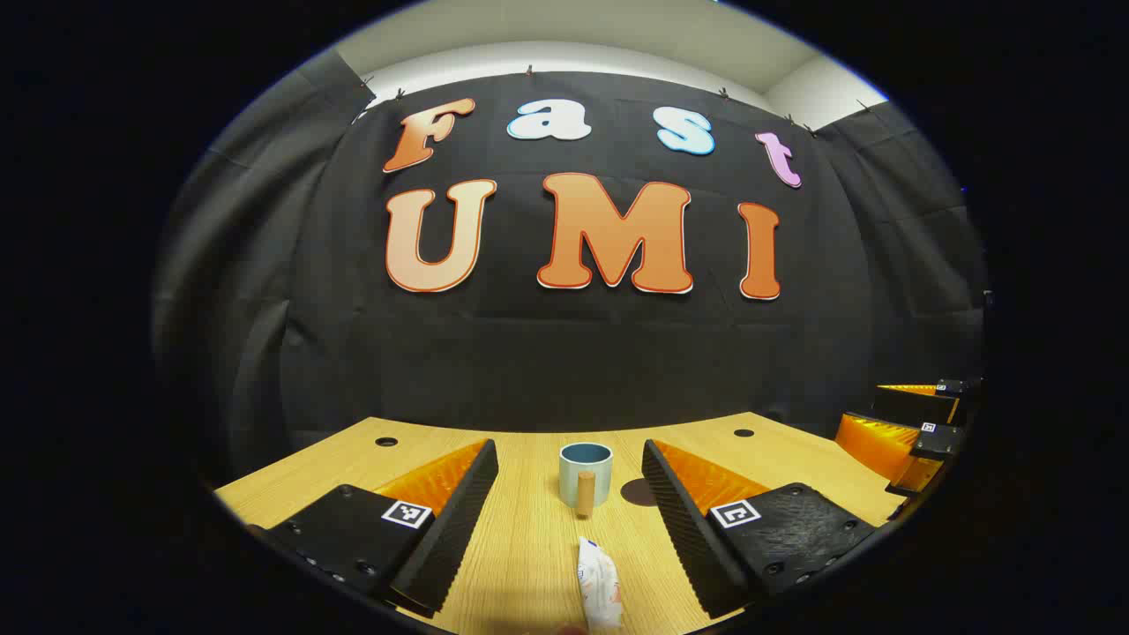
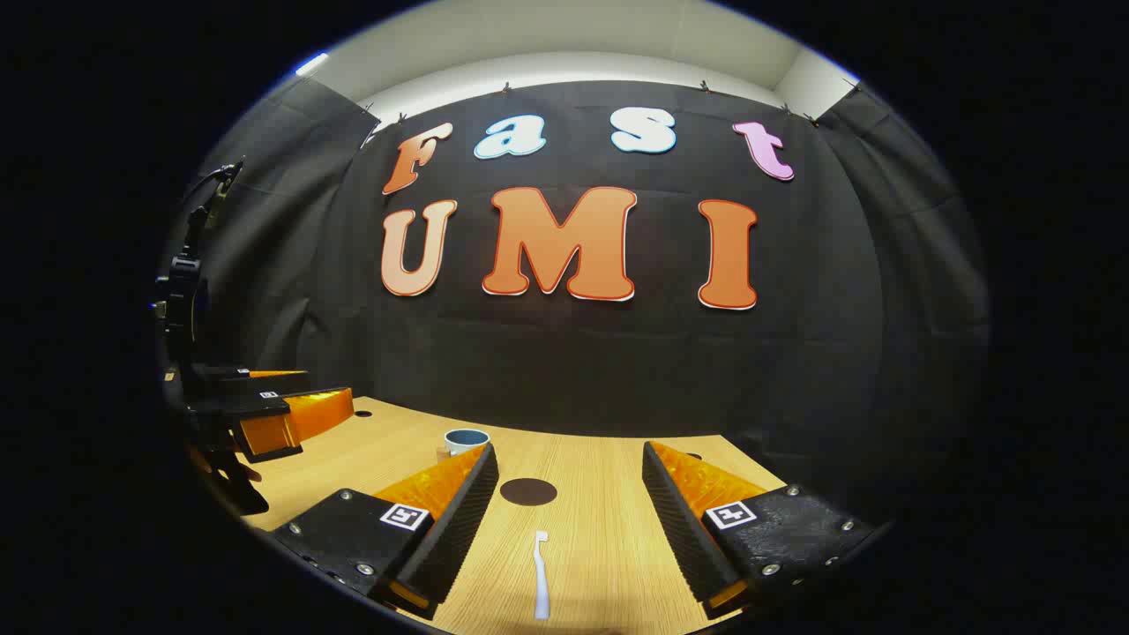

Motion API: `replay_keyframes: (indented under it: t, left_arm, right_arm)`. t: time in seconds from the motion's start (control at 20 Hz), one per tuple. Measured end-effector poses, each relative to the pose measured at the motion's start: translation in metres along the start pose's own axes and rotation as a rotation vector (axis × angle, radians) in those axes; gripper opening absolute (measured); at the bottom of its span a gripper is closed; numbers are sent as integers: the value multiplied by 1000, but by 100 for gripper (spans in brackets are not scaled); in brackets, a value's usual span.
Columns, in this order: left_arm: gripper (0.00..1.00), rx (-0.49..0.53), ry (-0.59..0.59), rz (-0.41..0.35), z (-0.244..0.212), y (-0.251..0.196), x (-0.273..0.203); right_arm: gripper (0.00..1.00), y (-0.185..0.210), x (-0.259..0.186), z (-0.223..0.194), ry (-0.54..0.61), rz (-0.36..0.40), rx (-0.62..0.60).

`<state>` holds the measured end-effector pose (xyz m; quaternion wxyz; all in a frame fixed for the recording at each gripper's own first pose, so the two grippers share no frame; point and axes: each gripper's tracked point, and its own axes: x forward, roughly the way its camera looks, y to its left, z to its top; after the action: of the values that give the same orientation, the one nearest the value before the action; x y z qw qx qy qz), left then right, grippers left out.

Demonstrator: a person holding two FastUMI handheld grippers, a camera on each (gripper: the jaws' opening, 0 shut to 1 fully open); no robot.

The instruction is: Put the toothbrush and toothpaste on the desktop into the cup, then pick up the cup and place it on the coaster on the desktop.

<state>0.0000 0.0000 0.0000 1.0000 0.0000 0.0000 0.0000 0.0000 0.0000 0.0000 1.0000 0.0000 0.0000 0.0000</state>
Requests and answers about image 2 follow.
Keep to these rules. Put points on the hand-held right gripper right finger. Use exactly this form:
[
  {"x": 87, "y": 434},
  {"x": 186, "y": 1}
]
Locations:
[{"x": 679, "y": 520}]

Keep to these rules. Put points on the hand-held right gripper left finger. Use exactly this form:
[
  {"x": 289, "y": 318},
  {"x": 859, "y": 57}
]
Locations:
[{"x": 459, "y": 520}]

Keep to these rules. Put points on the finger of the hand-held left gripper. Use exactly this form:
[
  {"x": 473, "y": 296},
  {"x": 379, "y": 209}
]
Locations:
[
  {"x": 247, "y": 377},
  {"x": 300, "y": 419}
]

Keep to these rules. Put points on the dark brown round coaster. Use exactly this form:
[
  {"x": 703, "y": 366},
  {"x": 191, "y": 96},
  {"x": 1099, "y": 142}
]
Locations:
[{"x": 528, "y": 492}]

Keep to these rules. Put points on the white toothbrush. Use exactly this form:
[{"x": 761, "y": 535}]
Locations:
[{"x": 541, "y": 582}]

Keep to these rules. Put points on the wooden desktop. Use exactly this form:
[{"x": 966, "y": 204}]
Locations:
[{"x": 582, "y": 529}]

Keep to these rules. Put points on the black backdrop cloth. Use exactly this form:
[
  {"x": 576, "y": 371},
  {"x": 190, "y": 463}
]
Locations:
[{"x": 573, "y": 370}]

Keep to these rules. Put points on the ceiling light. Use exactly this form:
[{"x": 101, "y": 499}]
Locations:
[{"x": 310, "y": 63}]

